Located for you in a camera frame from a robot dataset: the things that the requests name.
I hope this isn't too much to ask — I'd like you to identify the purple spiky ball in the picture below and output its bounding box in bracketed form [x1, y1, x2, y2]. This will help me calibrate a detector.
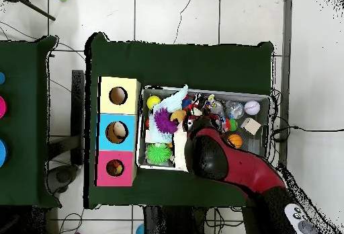
[153, 108, 179, 134]

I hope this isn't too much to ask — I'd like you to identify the yellow ball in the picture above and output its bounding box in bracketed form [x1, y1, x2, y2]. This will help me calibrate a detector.
[146, 95, 162, 110]

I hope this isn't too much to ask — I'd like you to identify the dark green table cloth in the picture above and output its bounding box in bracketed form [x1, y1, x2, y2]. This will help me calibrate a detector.
[84, 32, 275, 210]
[0, 35, 62, 208]

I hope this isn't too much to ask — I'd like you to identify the white baseball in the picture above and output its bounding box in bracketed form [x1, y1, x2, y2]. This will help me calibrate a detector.
[243, 100, 261, 116]

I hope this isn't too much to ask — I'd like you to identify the clear mesh bin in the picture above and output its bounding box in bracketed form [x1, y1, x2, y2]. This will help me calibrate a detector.
[136, 85, 273, 177]

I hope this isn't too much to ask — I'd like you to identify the green spiky ball with eyes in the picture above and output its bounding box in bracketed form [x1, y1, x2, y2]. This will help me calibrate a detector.
[146, 143, 172, 165]

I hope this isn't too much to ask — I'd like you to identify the small orange basketball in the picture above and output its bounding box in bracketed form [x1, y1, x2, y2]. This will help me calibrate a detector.
[226, 134, 243, 149]

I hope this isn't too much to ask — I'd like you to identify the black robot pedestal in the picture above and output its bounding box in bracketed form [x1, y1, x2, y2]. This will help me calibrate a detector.
[142, 205, 208, 234]

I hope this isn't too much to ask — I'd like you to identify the mint knitted cloth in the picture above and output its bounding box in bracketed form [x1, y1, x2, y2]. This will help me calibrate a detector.
[148, 83, 189, 144]

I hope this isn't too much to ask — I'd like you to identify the wooden box with three holes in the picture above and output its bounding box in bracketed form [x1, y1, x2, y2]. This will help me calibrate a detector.
[94, 76, 142, 188]

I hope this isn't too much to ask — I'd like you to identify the multicolour spiky caterpillar toy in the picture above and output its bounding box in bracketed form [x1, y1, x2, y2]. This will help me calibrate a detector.
[225, 118, 239, 132]

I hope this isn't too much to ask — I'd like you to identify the cream knitted cloth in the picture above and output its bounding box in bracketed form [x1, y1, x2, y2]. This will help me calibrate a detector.
[173, 130, 189, 171]

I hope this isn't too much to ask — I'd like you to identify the black power cable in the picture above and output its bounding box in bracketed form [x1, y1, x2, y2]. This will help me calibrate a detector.
[271, 125, 344, 142]

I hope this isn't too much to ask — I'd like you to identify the pink round toy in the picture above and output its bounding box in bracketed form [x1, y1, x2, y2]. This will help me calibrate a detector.
[0, 95, 7, 119]

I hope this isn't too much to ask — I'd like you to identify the plain wooden block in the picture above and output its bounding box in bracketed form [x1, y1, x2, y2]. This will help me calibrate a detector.
[240, 117, 262, 136]

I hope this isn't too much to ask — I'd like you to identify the black rod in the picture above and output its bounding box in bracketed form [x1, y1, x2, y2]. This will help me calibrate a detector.
[15, 0, 56, 22]

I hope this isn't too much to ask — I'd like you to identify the large blue round toy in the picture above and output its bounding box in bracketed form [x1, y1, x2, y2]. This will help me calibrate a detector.
[0, 138, 8, 167]

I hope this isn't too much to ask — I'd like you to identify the tan plush toy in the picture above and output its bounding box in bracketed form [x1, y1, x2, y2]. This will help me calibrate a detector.
[169, 109, 187, 124]

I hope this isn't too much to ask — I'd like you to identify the orange striped tiger plush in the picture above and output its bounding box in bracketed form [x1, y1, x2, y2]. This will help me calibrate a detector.
[106, 159, 121, 176]

